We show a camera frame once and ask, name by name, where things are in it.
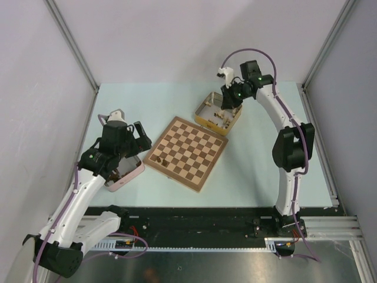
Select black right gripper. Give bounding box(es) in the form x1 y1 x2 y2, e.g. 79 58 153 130
220 81 251 110

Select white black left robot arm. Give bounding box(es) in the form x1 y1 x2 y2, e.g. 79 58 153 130
24 119 151 282

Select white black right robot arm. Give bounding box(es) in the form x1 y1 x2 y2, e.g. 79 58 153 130
217 60 315 236

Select wooden folding chess board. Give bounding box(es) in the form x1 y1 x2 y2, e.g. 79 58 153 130
143 116 228 192

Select dark chess pieces pile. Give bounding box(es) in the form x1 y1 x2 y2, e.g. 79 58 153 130
108 162 141 183

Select pink metal tin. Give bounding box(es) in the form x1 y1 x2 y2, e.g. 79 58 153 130
105 156 145 192

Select yellow metal tin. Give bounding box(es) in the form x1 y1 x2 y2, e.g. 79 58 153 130
194 92 242 136

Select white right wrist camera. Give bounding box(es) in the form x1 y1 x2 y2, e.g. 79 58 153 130
217 67 234 88

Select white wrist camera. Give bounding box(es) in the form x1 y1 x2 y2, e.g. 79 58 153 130
107 109 125 123
217 67 234 88

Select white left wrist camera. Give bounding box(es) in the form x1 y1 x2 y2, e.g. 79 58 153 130
107 109 125 123

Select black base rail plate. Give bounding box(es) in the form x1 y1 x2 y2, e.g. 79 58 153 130
82 206 345 245

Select left aluminium corner post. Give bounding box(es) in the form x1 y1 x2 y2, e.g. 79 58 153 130
44 0 100 94

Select aluminium corner post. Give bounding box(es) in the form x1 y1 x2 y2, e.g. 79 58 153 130
303 0 359 89
44 0 100 94

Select right aluminium corner post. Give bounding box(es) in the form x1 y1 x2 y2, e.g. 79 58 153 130
303 0 359 89

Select white cable duct strip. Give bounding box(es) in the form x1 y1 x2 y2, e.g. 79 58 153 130
88 238 277 252

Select aluminium front frame rail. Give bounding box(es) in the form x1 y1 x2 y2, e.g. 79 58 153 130
79 215 362 240

